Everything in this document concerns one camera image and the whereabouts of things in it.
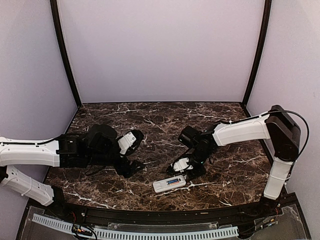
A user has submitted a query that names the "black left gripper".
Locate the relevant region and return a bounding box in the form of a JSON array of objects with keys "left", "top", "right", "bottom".
[{"left": 86, "top": 145, "right": 146, "bottom": 178}]

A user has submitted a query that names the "blue AAA battery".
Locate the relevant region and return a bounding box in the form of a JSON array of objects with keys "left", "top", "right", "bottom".
[{"left": 167, "top": 178, "right": 181, "bottom": 185}]

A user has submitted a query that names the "white remote control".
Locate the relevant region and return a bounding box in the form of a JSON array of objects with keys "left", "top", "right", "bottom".
[{"left": 152, "top": 175, "right": 187, "bottom": 193}]

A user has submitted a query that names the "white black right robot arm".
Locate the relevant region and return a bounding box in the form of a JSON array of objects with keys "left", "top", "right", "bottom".
[{"left": 170, "top": 105, "right": 310, "bottom": 217}]

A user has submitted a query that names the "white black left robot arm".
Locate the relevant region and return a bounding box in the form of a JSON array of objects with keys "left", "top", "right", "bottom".
[{"left": 0, "top": 124, "right": 145, "bottom": 218}]

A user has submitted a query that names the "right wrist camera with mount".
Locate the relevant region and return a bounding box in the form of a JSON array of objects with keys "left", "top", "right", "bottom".
[{"left": 166, "top": 157, "right": 193, "bottom": 175}]

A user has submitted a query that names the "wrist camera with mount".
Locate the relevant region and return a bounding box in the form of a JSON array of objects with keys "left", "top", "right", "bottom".
[
  {"left": 116, "top": 129, "right": 144, "bottom": 156},
  {"left": 166, "top": 157, "right": 193, "bottom": 175}
]

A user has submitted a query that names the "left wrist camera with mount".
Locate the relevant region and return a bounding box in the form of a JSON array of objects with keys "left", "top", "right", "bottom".
[{"left": 116, "top": 129, "right": 144, "bottom": 156}]

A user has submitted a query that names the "black front table rail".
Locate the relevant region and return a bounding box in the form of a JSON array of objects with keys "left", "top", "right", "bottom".
[{"left": 42, "top": 198, "right": 284, "bottom": 226}]

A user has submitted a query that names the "white slotted cable duct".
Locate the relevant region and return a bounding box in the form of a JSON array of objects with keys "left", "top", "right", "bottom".
[{"left": 32, "top": 213, "right": 239, "bottom": 240}]

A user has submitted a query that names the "black left corner frame post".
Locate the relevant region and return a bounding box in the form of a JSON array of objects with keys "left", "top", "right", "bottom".
[{"left": 49, "top": 0, "right": 82, "bottom": 108}]

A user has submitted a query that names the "black corner frame post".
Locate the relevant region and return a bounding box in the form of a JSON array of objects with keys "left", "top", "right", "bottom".
[
  {"left": 241, "top": 0, "right": 272, "bottom": 109},
  {"left": 49, "top": 0, "right": 82, "bottom": 108}
]

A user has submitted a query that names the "black right corner frame post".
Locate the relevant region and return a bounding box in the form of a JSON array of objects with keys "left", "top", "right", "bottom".
[{"left": 241, "top": 0, "right": 272, "bottom": 109}]

